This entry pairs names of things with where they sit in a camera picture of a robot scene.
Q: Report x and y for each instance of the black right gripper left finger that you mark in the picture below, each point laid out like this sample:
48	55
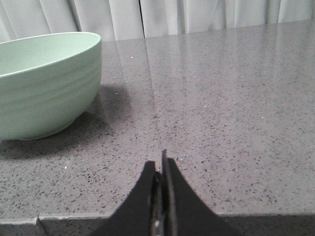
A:
133	217

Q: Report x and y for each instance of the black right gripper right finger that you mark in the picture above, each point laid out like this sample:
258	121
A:
188	215

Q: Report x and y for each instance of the green ribbed bowl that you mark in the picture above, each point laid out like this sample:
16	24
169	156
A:
47	82

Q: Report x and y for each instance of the white curtain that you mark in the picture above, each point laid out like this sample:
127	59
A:
132	19

